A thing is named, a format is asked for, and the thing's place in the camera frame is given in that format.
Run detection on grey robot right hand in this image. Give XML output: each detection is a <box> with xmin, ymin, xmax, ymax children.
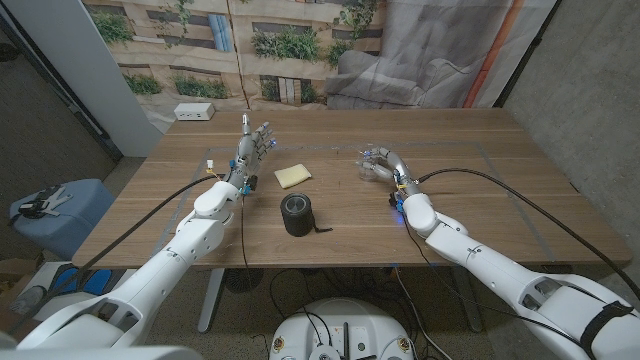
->
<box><xmin>357</xmin><ymin>146</ymin><xmax>421</xmax><ymax>197</ymax></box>

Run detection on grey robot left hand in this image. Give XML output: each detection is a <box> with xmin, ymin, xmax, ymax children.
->
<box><xmin>223</xmin><ymin>113</ymin><xmax>278</xmax><ymax>187</ymax></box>

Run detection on clear glass beaker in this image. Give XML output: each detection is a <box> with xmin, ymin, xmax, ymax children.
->
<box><xmin>355</xmin><ymin>147</ymin><xmax>382</xmax><ymax>182</ymax></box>

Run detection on yellow sponge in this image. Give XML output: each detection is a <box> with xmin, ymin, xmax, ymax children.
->
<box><xmin>273</xmin><ymin>163</ymin><xmax>313</xmax><ymax>190</ymax></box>

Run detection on black cylindrical speaker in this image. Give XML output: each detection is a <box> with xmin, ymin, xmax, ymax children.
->
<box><xmin>279</xmin><ymin>192</ymin><xmax>334</xmax><ymax>238</ymax></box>

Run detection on white power strip box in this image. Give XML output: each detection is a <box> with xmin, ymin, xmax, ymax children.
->
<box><xmin>173</xmin><ymin>102</ymin><xmax>216</xmax><ymax>122</ymax></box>

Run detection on printed backdrop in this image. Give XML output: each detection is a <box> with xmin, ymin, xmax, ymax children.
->
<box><xmin>81</xmin><ymin>0</ymin><xmax>559</xmax><ymax>135</ymax></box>

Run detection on black round floor fan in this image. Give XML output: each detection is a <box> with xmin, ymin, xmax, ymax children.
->
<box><xmin>223</xmin><ymin>268</ymin><xmax>265</xmax><ymax>294</ymax></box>

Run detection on white table leg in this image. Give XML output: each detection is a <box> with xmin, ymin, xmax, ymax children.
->
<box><xmin>449</xmin><ymin>264</ymin><xmax>484</xmax><ymax>334</ymax></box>
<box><xmin>197</xmin><ymin>268</ymin><xmax>226</xmax><ymax>335</ymax></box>

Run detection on white robot torso base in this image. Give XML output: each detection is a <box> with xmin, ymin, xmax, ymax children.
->
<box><xmin>268</xmin><ymin>297</ymin><xmax>415</xmax><ymax>360</ymax></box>

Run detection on white pillar panel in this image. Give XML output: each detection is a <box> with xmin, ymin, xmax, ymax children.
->
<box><xmin>0</xmin><ymin>0</ymin><xmax>164</xmax><ymax>159</ymax></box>

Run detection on blue padded stool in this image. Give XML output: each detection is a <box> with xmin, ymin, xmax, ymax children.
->
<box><xmin>8</xmin><ymin>178</ymin><xmax>117</xmax><ymax>261</ymax></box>

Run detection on grey and black tool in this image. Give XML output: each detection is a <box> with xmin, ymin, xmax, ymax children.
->
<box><xmin>7</xmin><ymin>184</ymin><xmax>74</xmax><ymax>226</ymax></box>

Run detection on cardboard box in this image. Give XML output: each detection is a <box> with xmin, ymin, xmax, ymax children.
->
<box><xmin>0</xmin><ymin>257</ymin><xmax>44</xmax><ymax>296</ymax></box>

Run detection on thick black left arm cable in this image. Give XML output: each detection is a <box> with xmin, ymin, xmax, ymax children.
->
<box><xmin>4</xmin><ymin>173</ymin><xmax>227</xmax><ymax>336</ymax></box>

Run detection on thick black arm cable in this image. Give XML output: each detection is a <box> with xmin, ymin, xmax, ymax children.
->
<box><xmin>4</xmin><ymin>173</ymin><xmax>227</xmax><ymax>336</ymax></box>
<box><xmin>416</xmin><ymin>168</ymin><xmax>640</xmax><ymax>301</ymax></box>

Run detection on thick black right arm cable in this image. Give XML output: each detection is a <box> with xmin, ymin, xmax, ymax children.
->
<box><xmin>416</xmin><ymin>168</ymin><xmax>640</xmax><ymax>301</ymax></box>

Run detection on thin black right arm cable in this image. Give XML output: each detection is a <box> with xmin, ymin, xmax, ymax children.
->
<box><xmin>402</xmin><ymin>217</ymin><xmax>586</xmax><ymax>349</ymax></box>

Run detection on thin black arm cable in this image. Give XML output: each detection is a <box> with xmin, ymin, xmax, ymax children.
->
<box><xmin>402</xmin><ymin>217</ymin><xmax>586</xmax><ymax>349</ymax></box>
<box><xmin>238</xmin><ymin>193</ymin><xmax>251</xmax><ymax>274</ymax></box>

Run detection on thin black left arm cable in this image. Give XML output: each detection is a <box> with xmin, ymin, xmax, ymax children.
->
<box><xmin>238</xmin><ymin>193</ymin><xmax>251</xmax><ymax>274</ymax></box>

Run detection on grey floor cable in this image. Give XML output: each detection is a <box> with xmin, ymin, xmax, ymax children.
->
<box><xmin>393</xmin><ymin>268</ymin><xmax>441</xmax><ymax>360</ymax></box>

